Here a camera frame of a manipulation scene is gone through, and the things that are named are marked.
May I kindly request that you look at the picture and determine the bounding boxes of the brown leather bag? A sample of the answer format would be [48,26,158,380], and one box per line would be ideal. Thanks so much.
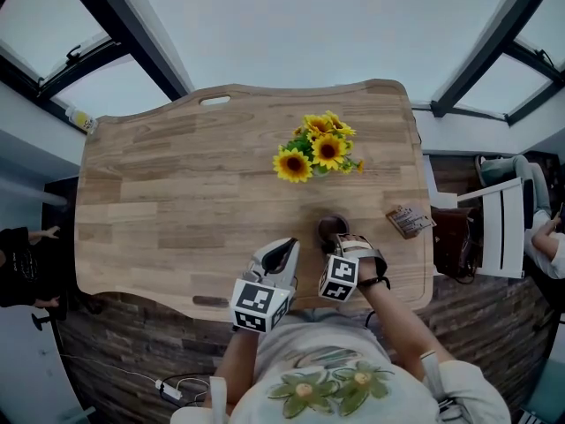
[430,205,482,282]

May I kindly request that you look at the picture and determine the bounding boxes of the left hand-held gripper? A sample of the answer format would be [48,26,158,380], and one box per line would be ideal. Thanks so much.
[229,238,301,334]

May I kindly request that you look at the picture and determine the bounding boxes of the yellow label bottle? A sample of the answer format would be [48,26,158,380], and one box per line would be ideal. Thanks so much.
[64,106,99,135]

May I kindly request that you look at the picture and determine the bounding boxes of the person's floral print shirt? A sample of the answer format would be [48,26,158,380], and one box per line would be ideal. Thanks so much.
[169,309,513,424]

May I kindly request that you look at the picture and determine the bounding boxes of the purple tape roll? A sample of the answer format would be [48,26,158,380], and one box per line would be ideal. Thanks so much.
[317,214,350,252]

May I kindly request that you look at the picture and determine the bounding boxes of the white arm strap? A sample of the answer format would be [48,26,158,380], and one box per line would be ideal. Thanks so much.
[419,349,447,404]
[209,375,229,424]

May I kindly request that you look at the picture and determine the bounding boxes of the person's left forearm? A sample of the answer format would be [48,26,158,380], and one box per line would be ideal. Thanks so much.
[203,327,266,414]

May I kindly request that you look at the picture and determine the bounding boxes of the white power strip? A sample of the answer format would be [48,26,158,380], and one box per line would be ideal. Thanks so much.
[154,378,183,400]

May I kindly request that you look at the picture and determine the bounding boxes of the black framed window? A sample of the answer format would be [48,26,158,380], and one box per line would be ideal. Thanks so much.
[0,0,195,132]
[430,0,565,127]

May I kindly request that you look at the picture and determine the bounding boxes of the person's right forearm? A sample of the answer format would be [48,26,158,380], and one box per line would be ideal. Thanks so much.
[357,276,456,379]

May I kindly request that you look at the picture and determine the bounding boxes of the person's grey trousers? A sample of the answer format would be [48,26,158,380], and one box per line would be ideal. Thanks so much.
[290,307,372,326]

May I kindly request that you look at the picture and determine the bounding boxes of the sunflower bouquet in vase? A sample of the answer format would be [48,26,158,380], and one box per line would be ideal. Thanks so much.
[272,110,365,184]

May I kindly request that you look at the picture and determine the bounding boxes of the white slatted chair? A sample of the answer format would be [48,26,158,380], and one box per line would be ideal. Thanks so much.
[423,155,526,280]

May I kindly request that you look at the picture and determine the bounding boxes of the wooden card holder block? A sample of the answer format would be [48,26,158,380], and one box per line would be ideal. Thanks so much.
[385,204,437,240]

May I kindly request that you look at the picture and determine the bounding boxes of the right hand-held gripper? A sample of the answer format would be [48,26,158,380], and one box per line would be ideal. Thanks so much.
[318,232,389,303]

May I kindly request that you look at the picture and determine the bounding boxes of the grey pole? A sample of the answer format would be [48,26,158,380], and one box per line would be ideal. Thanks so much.
[0,178,70,207]

